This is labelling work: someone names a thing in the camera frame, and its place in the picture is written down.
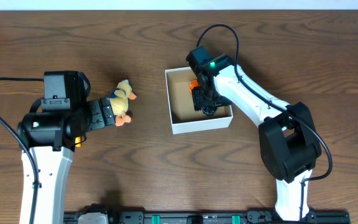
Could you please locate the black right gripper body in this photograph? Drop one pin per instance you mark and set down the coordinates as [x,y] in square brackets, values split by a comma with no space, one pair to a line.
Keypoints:
[201,98]

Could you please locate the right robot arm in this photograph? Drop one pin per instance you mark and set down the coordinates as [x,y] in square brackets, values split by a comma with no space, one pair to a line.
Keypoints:
[288,147]

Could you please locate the yellow plush duck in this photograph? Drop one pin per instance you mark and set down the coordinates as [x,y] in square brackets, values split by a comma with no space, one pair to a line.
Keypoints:
[119,100]

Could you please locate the black round gear toy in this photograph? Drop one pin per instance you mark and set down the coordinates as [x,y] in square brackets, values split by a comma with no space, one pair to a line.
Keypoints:
[209,110]

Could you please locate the white cardboard box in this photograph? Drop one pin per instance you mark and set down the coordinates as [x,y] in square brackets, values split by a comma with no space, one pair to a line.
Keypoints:
[183,117]

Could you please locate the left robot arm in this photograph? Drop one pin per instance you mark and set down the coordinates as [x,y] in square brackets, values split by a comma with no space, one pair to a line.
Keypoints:
[55,125]

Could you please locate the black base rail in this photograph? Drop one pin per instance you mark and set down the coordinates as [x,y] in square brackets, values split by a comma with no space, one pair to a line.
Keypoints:
[98,214]

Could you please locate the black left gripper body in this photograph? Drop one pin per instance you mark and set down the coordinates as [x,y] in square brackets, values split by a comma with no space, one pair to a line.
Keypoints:
[96,114]

